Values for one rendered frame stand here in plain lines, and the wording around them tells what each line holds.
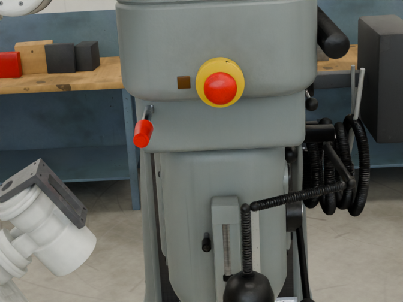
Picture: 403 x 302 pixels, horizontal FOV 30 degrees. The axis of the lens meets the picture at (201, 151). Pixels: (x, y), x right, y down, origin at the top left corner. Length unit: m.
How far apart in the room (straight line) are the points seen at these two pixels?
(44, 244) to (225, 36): 0.33
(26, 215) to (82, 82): 3.90
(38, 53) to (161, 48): 4.15
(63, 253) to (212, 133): 0.30
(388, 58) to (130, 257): 3.15
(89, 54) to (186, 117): 3.96
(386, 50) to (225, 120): 0.44
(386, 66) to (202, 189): 0.46
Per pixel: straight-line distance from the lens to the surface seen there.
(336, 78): 1.48
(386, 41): 1.40
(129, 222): 4.82
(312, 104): 1.20
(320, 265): 4.21
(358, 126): 1.46
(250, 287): 1.04
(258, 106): 1.05
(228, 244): 1.12
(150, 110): 1.03
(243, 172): 1.12
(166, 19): 0.93
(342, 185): 1.08
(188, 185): 1.13
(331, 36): 0.97
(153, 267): 1.72
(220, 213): 1.10
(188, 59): 0.94
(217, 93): 0.90
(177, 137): 1.06
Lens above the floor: 1.99
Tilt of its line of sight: 19 degrees down
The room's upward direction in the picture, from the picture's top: 3 degrees counter-clockwise
